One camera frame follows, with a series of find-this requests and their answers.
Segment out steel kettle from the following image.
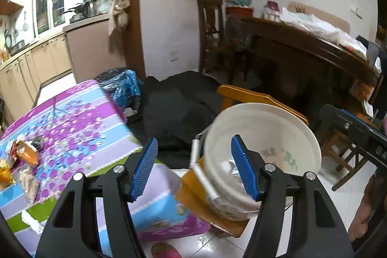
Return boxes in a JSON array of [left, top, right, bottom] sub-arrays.
[[83, 0, 99, 18]]

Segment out white plastic bucket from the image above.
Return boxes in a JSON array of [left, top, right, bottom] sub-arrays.
[[190, 102, 323, 221]]

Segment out blue plastic garbage bag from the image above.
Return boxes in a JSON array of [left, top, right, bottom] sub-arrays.
[[95, 67, 142, 111]]

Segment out small orange wooden stool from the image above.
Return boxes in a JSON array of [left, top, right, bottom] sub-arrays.
[[177, 84, 321, 238]]

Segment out black cloth pile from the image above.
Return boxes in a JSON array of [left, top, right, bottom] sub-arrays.
[[127, 71, 221, 155]]

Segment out beige kitchen base cabinets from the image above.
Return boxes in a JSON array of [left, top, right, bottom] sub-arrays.
[[1, 14, 125, 124]]

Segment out dark wooden dining table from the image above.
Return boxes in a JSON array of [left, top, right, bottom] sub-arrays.
[[226, 15, 380, 116]]

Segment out light wooden stool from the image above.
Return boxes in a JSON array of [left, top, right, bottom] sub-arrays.
[[317, 130, 377, 192]]

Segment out floral striped tablecloth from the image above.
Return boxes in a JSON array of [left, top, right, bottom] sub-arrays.
[[1, 80, 210, 254]]

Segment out orange snack packet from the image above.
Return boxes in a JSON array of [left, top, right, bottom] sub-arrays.
[[16, 141, 39, 167]]

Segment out yellow plastic wrapper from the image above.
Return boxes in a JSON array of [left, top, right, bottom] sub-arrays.
[[0, 159, 15, 189]]

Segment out dark wooden chair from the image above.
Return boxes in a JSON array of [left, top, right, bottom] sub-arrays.
[[197, 0, 232, 73]]

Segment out person's right hand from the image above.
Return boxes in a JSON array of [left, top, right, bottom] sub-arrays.
[[348, 168, 386, 242]]

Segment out hanging beige cloth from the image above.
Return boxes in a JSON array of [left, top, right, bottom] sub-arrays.
[[108, 0, 131, 36]]

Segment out black wok pan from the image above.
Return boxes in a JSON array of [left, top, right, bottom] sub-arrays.
[[62, 2, 87, 18]]

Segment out white plastic bags pile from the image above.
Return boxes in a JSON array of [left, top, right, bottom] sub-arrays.
[[279, 7, 367, 60]]

